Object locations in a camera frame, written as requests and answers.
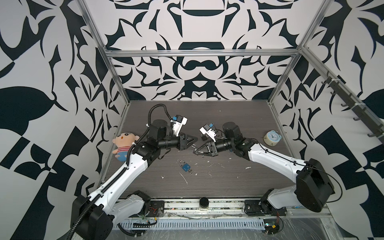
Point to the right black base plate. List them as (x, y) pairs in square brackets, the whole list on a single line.
[(261, 207)]

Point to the plush doll striped shirt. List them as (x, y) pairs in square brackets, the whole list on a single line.
[(124, 142)]

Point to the green circuit board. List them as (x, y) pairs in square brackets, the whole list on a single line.
[(273, 228)]

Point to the small blue alarm clock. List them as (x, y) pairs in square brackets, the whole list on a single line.
[(272, 138)]

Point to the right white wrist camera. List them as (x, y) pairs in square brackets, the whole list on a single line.
[(209, 131)]

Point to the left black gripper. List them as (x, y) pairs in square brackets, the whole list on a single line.
[(181, 140)]

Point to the front blue padlock with key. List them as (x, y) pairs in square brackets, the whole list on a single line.
[(186, 167)]

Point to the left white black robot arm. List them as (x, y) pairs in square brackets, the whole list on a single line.
[(93, 217)]

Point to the wall hook rail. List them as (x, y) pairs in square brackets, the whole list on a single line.
[(358, 107)]

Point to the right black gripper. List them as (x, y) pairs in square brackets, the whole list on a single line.
[(213, 153)]

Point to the black round knob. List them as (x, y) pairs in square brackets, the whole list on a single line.
[(204, 203)]

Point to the black padlock with key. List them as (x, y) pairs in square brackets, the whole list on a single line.
[(204, 137)]

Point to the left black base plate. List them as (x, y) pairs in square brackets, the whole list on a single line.
[(154, 208)]

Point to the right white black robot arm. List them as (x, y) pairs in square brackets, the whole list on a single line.
[(311, 188)]

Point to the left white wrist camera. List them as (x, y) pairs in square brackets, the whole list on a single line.
[(176, 123)]

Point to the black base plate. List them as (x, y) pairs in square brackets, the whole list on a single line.
[(261, 207), (154, 208)]

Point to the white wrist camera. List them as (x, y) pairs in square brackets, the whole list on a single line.
[(176, 123), (209, 131)]

